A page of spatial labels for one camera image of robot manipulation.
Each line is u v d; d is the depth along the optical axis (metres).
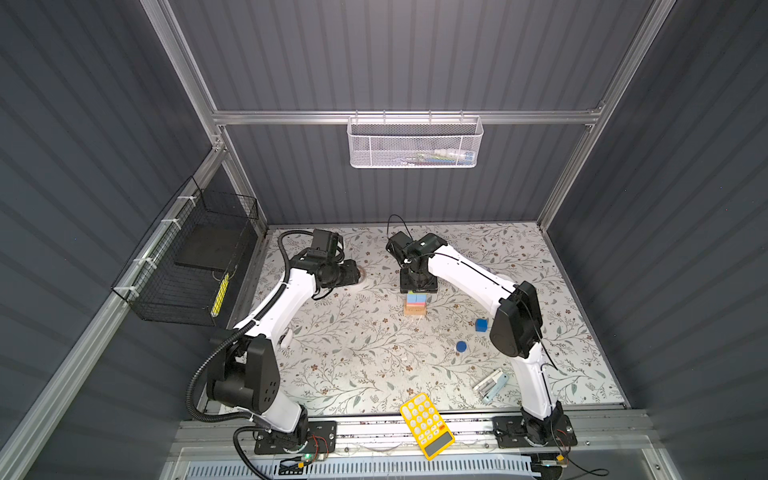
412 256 0.65
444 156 0.92
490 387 0.80
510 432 0.73
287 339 0.89
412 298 0.91
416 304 0.92
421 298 0.91
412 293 0.82
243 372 0.44
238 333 0.45
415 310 0.96
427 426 0.74
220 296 0.68
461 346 0.89
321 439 0.72
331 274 0.72
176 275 0.72
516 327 0.55
